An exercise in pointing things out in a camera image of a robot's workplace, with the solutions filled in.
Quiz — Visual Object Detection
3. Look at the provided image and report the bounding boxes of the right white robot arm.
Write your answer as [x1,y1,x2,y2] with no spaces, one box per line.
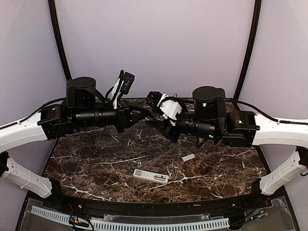
[146,86,308,209]

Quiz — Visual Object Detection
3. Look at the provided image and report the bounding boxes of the grey battery cover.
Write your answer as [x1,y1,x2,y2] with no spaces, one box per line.
[182,154,195,162]

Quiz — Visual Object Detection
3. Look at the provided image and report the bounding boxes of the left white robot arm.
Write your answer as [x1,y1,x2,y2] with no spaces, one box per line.
[0,77,152,210]

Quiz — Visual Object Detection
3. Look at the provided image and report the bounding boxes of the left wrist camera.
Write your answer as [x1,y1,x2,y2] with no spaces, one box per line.
[105,70,135,109]

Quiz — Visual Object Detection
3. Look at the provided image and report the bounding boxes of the white cable duct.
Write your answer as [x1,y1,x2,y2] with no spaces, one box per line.
[31,206,230,231]

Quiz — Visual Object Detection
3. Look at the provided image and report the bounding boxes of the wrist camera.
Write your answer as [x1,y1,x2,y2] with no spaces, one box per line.
[105,70,135,109]
[146,91,182,126]

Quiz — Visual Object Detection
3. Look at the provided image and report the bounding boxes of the right black frame post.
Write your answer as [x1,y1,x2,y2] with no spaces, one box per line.
[233,0,262,100]

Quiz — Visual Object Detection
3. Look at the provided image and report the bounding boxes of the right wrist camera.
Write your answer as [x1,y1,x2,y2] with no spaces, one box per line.
[146,91,182,126]

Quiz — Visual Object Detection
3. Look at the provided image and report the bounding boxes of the black frame post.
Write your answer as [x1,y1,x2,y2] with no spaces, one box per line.
[48,0,72,81]
[233,0,262,100]

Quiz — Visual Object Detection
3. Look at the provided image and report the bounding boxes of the white remote control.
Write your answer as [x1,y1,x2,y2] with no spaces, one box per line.
[133,169,169,184]

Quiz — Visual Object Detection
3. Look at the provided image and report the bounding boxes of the left black frame post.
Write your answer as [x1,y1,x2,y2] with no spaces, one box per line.
[48,0,72,81]

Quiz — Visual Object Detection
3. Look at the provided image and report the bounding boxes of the black front rail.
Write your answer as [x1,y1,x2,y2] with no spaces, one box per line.
[45,194,268,217]

